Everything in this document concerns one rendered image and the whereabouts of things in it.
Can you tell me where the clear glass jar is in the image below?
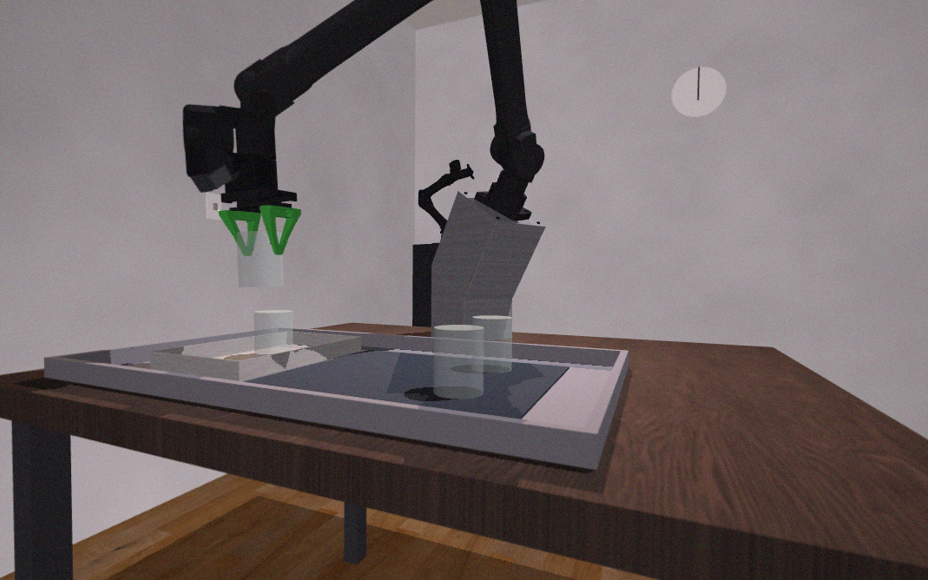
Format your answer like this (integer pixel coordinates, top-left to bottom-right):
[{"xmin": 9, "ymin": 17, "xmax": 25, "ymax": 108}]
[
  {"xmin": 433, "ymin": 325, "xmax": 484, "ymax": 399},
  {"xmin": 472, "ymin": 315, "xmax": 512, "ymax": 373},
  {"xmin": 237, "ymin": 231, "xmax": 284, "ymax": 287},
  {"xmin": 254, "ymin": 310, "xmax": 293, "ymax": 358}
]

